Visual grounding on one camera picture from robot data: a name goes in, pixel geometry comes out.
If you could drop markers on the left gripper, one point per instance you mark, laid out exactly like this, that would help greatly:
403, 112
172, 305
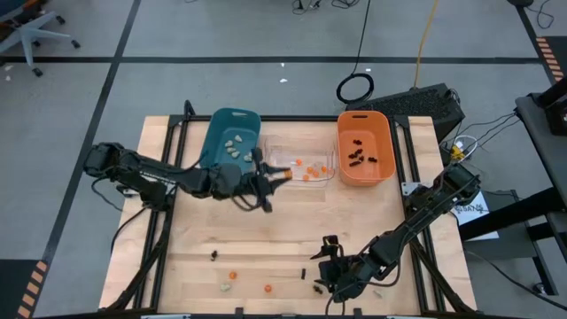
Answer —
257, 184

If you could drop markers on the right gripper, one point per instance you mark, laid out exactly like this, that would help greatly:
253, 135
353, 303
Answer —
345, 272

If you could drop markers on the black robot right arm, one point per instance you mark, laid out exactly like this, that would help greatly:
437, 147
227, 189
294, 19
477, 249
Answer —
421, 212

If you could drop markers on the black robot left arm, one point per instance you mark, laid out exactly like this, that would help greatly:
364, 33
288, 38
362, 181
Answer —
155, 175

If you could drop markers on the clear plastic bin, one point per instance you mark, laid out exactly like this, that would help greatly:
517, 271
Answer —
310, 148

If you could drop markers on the teal plastic bin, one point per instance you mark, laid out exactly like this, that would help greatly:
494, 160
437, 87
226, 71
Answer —
221, 128

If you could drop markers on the orange plastic bin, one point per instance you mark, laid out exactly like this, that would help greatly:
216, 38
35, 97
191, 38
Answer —
376, 173

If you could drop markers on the grey metal mounting plate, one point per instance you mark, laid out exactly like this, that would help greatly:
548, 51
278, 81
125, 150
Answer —
408, 188

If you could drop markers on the black computer tower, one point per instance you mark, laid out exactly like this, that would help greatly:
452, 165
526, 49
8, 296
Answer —
412, 104

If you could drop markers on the white paper sheet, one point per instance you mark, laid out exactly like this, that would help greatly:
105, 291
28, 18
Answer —
480, 223

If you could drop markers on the silver aluminium bar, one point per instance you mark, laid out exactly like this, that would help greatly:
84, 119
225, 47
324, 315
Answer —
166, 316

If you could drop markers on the black caster wheel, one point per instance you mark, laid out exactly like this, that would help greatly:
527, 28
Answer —
538, 288

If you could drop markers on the black side table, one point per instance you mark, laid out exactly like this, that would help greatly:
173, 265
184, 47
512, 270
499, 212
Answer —
542, 146

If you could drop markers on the black hazard-striped floor mat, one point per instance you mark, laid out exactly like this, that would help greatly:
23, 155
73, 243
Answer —
13, 288
559, 53

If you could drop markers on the blue office chair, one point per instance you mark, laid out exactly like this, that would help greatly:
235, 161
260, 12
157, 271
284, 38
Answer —
26, 33

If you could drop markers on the black plastic bracket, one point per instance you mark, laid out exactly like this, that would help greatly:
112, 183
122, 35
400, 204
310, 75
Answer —
356, 312
239, 312

